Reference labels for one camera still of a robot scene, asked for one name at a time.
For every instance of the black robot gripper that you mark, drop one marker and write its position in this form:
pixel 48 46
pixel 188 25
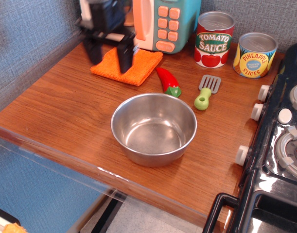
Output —
pixel 102 21

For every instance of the orange cloth sponge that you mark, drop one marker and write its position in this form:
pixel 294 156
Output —
pixel 144 62

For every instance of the red toy chili pepper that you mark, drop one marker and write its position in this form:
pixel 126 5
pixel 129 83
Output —
pixel 169 82

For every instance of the teal toy microwave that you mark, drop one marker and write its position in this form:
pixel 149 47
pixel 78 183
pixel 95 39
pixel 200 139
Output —
pixel 162 25

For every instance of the stainless steel bowl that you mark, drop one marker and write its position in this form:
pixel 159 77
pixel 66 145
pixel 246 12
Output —
pixel 154 129

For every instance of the grey green toy spatula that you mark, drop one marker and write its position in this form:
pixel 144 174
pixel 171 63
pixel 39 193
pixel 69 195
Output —
pixel 208 85

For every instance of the tomato sauce can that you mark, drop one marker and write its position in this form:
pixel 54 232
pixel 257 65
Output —
pixel 213 39

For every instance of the pineapple slices can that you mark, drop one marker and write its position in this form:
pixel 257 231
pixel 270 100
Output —
pixel 254 55

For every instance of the white stove knob middle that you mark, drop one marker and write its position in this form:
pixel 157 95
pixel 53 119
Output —
pixel 256 111

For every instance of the white stove knob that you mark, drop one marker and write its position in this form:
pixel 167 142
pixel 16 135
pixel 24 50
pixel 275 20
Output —
pixel 241 155
pixel 263 92
pixel 256 111

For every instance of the white stove knob upper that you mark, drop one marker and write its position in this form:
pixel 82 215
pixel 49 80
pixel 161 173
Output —
pixel 263 92

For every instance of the white stove knob lower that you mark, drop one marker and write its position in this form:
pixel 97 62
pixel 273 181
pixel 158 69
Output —
pixel 241 155

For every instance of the orange object bottom left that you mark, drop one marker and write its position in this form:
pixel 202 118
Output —
pixel 14 228

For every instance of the black toy stove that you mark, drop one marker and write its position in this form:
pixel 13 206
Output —
pixel 267 201

